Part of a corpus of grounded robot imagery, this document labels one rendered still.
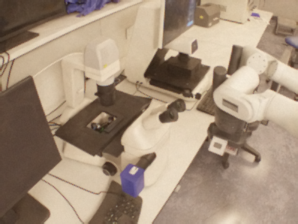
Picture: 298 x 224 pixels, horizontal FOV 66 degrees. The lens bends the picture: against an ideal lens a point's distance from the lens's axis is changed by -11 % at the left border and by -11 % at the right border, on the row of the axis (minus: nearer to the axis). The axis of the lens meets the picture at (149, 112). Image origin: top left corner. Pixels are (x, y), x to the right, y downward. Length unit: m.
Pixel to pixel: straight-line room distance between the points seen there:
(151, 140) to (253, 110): 0.43
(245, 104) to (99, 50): 0.49
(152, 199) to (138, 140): 0.28
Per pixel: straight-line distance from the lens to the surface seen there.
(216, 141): 0.74
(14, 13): 1.12
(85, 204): 1.04
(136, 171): 0.84
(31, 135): 0.82
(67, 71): 1.01
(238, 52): 0.79
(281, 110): 0.57
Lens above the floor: 1.61
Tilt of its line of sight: 38 degrees down
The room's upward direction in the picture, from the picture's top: straight up
